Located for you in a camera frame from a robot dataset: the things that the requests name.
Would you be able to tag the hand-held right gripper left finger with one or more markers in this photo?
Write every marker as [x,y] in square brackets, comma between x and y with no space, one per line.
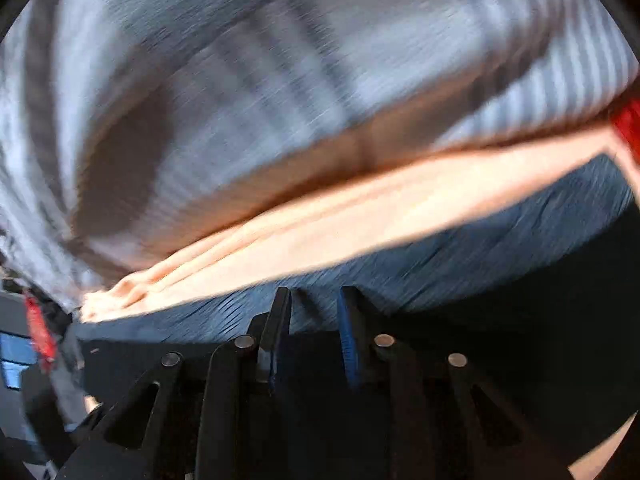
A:
[278,327]

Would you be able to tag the peach blanket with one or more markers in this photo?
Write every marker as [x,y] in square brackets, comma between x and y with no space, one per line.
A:
[350,220]

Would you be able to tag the red cloth item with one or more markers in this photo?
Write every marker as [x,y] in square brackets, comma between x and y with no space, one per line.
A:
[40,330]

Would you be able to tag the black pants with blue pattern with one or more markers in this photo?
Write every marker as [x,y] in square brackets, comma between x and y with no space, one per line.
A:
[490,240]

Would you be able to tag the grey striped duvet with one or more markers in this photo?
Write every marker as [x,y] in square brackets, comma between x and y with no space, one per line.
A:
[240,85]

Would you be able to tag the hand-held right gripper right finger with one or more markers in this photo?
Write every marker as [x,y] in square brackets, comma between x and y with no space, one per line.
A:
[347,330]

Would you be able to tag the red embroidered pillow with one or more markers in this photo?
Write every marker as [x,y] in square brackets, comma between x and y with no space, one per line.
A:
[627,122]

